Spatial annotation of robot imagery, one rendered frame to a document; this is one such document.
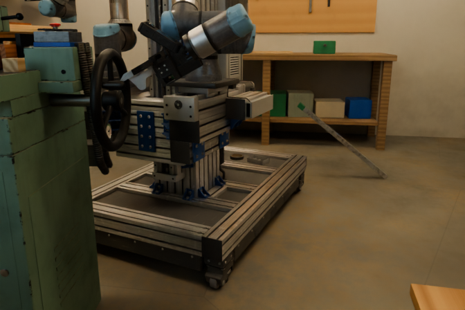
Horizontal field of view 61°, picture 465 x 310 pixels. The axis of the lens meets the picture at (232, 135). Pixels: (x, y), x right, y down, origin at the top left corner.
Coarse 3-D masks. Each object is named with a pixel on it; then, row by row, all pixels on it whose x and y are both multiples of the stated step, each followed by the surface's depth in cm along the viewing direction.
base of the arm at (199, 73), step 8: (208, 56) 155; (216, 56) 158; (208, 64) 155; (216, 64) 158; (192, 72) 156; (200, 72) 155; (208, 72) 156; (216, 72) 157; (192, 80) 156; (200, 80) 155; (208, 80) 155; (216, 80) 157
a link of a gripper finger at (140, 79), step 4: (148, 68) 99; (128, 72) 100; (144, 72) 100; (148, 72) 100; (124, 76) 101; (128, 76) 100; (132, 76) 100; (136, 76) 100; (140, 76) 100; (144, 76) 100; (148, 76) 100; (120, 80) 102; (124, 80) 101; (132, 80) 101; (136, 80) 101; (140, 80) 101; (144, 80) 100; (136, 84) 101; (140, 84) 101; (144, 84) 101; (140, 88) 101; (144, 88) 101
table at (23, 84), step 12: (0, 72) 98; (12, 72) 98; (24, 72) 99; (36, 72) 104; (0, 84) 89; (12, 84) 94; (24, 84) 99; (36, 84) 104; (48, 84) 105; (60, 84) 105; (72, 84) 105; (0, 96) 89; (12, 96) 94
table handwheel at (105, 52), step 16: (96, 64) 100; (112, 64) 110; (96, 80) 99; (112, 80) 110; (128, 80) 123; (64, 96) 111; (80, 96) 111; (96, 96) 98; (112, 96) 110; (128, 96) 124; (96, 112) 99; (128, 112) 124; (96, 128) 100; (128, 128) 123; (112, 144) 108
